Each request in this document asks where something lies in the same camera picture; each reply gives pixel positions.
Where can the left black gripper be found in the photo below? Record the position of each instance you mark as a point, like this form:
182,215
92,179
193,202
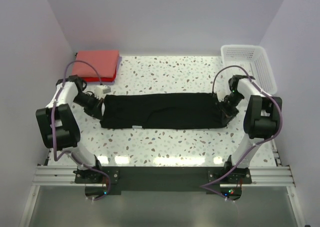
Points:
96,107

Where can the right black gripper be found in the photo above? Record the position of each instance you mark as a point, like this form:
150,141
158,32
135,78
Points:
227,109

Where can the black t shirt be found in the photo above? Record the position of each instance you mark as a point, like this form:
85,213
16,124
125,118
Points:
176,111

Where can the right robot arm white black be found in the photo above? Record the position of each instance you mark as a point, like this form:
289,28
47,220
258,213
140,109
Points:
262,121

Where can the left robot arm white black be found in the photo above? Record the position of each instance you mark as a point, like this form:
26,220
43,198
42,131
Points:
58,126

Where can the red folded t shirt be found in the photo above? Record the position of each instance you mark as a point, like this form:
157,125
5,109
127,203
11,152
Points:
101,79

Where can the white plastic basket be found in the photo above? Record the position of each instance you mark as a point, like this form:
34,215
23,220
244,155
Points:
254,60

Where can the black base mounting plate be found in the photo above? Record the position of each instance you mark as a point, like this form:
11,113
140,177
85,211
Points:
146,179

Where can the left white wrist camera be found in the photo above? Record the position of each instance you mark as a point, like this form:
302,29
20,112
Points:
100,91

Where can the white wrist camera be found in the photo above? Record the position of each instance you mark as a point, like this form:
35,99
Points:
219,96
100,91

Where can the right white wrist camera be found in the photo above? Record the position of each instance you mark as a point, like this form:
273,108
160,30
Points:
219,96

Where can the aluminium rail frame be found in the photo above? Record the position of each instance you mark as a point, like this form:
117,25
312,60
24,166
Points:
279,176

